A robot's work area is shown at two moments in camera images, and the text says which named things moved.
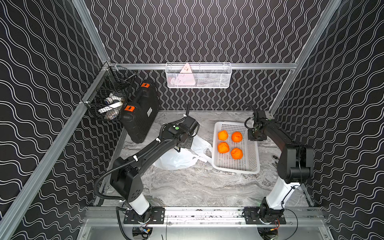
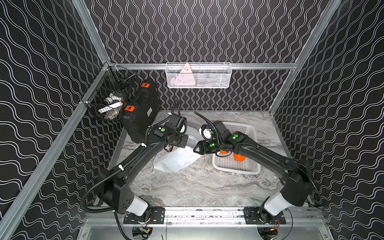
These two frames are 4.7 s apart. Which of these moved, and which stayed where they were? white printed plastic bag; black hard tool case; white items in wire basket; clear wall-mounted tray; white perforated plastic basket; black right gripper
Moved: white printed plastic bag; black right gripper
Stayed: black hard tool case; clear wall-mounted tray; white items in wire basket; white perforated plastic basket
